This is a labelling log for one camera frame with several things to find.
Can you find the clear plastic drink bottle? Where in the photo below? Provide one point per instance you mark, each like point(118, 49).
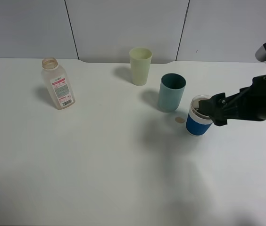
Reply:
point(57, 83)

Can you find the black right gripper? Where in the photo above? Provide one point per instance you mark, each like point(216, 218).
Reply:
point(248, 104)

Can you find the brown spilled drink puddle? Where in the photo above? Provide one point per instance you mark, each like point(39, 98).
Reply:
point(179, 120)

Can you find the pale green plastic cup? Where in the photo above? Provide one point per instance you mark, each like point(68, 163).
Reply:
point(140, 59)

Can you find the teal plastic cup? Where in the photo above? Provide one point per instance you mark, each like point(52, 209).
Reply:
point(171, 90)

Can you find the blue white sleeved cup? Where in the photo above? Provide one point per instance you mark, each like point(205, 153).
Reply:
point(197, 124)

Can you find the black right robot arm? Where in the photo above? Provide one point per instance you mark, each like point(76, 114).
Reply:
point(249, 104)

